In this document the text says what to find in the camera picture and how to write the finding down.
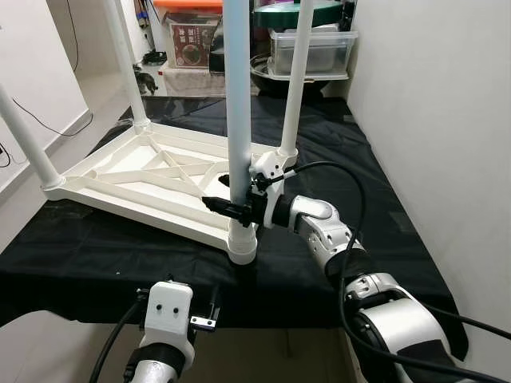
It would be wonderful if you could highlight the beige cloth covered bench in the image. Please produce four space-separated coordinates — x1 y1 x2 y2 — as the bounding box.
156 68 256 97

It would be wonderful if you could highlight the black wok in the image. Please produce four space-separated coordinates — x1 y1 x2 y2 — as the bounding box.
250 56 348 97

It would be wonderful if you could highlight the black tablecloth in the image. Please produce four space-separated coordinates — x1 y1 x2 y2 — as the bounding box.
0 96 468 360

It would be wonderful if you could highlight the grey cat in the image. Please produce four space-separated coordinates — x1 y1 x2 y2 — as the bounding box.
134 64 159 97

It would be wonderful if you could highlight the red printed cardboard box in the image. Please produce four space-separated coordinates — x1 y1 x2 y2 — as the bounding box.
164 12 224 69

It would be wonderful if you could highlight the mop with dark head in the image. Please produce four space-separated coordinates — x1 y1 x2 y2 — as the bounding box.
144 48 168 66

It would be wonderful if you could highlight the clear plastic storage box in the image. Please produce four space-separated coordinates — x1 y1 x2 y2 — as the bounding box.
267 30 358 79

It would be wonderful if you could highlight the orange box lid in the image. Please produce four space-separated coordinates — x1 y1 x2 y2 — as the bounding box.
152 0 224 13

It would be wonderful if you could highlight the green pot lid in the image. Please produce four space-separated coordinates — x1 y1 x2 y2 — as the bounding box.
254 0 344 29

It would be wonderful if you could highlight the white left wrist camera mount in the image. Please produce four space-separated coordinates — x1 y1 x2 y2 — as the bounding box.
142 281 196 352

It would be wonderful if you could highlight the speckled grey right wrist camera mount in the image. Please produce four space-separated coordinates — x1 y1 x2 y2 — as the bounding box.
249 152 298 228

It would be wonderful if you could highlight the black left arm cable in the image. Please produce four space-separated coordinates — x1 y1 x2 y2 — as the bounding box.
88 291 153 383

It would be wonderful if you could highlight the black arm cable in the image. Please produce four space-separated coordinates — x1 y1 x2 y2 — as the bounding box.
88 291 153 383
423 303 511 340

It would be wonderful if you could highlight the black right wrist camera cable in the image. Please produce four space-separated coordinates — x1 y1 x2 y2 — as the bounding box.
279 162 511 383

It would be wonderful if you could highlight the thin black wall cable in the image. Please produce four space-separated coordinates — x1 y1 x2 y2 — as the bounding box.
12 96 95 138

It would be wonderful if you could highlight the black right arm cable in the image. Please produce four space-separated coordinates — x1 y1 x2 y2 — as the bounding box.
423 303 511 340

